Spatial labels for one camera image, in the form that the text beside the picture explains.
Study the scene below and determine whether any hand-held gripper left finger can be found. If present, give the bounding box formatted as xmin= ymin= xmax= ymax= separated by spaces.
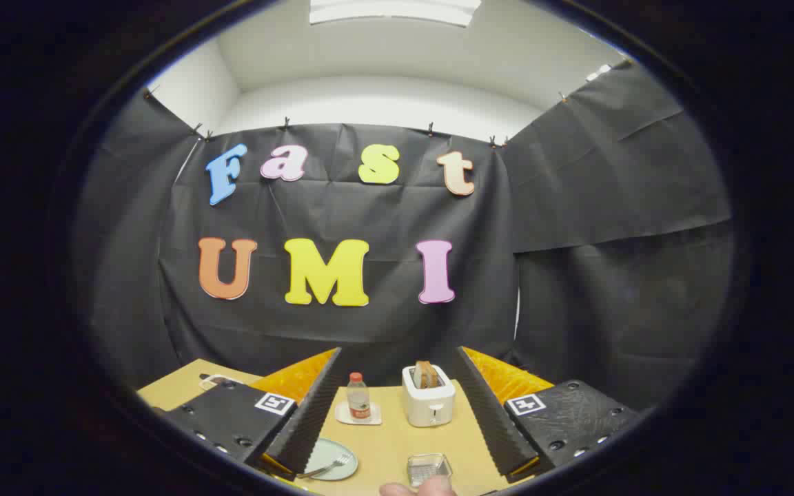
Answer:
xmin=161 ymin=347 xmax=344 ymax=482

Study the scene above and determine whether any clear water bottle red cap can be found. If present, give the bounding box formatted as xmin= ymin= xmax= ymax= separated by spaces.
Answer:
xmin=347 ymin=372 xmax=371 ymax=420

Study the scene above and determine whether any light green plate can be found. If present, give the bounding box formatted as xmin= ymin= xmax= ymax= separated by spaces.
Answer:
xmin=304 ymin=438 xmax=359 ymax=482

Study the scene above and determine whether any fork with wooden handle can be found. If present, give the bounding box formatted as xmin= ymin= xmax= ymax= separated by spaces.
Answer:
xmin=297 ymin=451 xmax=354 ymax=480

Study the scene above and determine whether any white square coaster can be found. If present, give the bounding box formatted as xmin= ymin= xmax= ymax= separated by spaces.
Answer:
xmin=334 ymin=402 xmax=383 ymax=426

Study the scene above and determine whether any black backdrop cloth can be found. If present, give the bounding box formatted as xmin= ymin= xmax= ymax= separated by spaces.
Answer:
xmin=73 ymin=59 xmax=735 ymax=414

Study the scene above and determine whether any white toaster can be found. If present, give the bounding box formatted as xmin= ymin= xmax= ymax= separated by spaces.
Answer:
xmin=402 ymin=364 xmax=456 ymax=428

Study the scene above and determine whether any metal wire basket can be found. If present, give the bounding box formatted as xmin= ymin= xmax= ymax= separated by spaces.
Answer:
xmin=407 ymin=453 xmax=453 ymax=488

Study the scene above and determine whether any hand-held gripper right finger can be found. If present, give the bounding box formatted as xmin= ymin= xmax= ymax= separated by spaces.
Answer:
xmin=454 ymin=346 xmax=640 ymax=483

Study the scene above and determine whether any ceiling light panel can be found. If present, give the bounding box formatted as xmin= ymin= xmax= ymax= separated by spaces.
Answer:
xmin=309 ymin=0 xmax=482 ymax=28

